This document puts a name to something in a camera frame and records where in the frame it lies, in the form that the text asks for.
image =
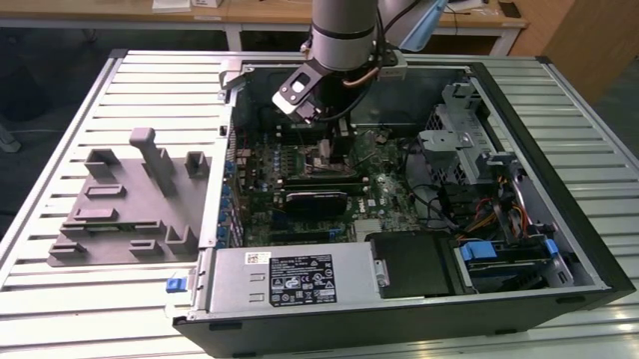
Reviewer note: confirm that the silver power supply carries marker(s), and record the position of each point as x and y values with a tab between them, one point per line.
235	276

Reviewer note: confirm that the metal locking lever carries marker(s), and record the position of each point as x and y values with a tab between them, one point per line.
363	152

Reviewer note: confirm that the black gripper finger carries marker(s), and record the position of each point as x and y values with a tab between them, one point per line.
341	151

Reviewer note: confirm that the green motherboard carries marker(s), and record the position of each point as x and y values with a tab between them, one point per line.
390	187

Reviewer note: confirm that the blue case latch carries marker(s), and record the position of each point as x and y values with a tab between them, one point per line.
175	285

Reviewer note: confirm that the black PC case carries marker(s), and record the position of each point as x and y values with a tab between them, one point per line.
349	329

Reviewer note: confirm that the black graphics card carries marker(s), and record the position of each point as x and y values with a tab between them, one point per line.
313	203

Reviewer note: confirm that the grey plastic bracket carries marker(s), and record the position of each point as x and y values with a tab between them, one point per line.
499	161

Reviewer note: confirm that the grey parts rack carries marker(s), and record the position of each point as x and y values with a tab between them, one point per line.
135	194

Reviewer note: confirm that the silver chipset heatsink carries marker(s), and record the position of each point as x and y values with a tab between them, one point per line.
368	230

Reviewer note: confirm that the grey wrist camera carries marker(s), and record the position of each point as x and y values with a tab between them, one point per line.
391	71

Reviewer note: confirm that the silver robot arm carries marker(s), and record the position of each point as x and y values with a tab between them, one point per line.
341	37

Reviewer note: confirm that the black RAM slot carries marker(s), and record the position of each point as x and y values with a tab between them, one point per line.
324	189
299	131
324	181

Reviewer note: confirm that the blue disk carrier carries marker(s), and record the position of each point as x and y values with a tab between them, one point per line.
476	252

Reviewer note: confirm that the CPU socket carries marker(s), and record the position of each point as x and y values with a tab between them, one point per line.
324	171

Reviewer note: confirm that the black fan shroud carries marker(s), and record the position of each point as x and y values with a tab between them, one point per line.
414	265

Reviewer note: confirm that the wooden cabinet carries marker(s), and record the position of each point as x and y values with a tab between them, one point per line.
599	45

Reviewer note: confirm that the blue drive clip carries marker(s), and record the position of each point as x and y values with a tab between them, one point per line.
550	248

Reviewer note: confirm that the grey stand foot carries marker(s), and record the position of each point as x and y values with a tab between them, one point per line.
8	142

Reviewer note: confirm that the silver drive cage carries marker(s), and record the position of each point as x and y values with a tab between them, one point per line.
450	146

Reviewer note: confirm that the white box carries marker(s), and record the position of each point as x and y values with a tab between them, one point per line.
207	3
171	4

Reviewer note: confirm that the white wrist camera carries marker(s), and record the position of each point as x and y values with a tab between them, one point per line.
295	89

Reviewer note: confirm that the wooden desk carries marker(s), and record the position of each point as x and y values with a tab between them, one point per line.
124	16

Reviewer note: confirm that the black phone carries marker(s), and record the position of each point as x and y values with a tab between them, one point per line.
510	9

